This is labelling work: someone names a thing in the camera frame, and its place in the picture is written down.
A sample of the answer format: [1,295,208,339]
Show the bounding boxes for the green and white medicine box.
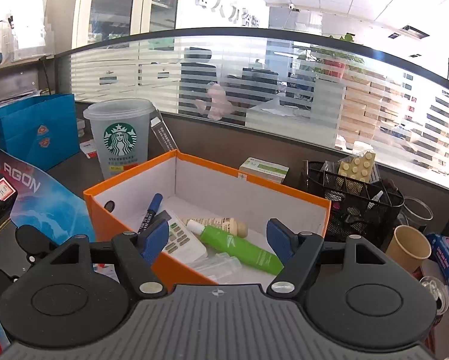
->
[239,157,290,184]

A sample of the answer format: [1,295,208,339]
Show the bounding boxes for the pink plush toy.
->
[194,82,233,121]

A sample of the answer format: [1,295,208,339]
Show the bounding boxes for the blue marker pen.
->
[136,193,164,237]

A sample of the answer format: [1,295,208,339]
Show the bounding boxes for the blue paper bag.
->
[0,94,80,171]

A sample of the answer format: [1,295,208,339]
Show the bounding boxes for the potted green plant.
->
[297,34,364,79]

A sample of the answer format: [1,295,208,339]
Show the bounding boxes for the white glass-door cabinet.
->
[74,0,182,49]

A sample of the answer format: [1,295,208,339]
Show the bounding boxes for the blue wipes packet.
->
[425,232,449,291]

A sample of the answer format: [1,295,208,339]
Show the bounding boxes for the black mesh desk organizer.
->
[303,160,404,248]

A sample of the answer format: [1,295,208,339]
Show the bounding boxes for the clear glass jar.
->
[399,196,434,233]

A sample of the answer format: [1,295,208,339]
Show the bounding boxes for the white remote control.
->
[155,210,206,259]

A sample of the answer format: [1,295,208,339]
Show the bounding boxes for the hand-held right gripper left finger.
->
[41,217,170,298]

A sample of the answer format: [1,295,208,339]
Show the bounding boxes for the yellow building block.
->
[338,151,376,184]

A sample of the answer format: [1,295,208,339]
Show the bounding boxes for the clear plastic cup green logo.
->
[83,98,155,181]

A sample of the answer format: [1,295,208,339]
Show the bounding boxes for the beige paper cup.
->
[385,225,432,274]

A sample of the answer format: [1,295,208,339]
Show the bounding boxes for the beige squeeze bottle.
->
[181,217,249,239]

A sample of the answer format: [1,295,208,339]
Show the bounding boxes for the white and red card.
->
[79,140,98,158]

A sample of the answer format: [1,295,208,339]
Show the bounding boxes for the clear plastic bottle red label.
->
[189,253,244,284]

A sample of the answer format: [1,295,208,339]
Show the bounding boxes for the red drink can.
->
[420,275,449,323]

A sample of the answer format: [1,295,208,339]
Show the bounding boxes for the green tube white cap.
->
[187,220,285,275]

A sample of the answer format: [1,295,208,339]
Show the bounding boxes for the striped glass partition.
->
[56,26,449,192]

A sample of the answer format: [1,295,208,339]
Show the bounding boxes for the printed blue mouse pad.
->
[0,149,120,357]

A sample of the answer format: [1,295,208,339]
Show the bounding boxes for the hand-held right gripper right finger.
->
[266,217,396,298]

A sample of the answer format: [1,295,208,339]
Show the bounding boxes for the orange cardboard box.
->
[83,149,331,293]

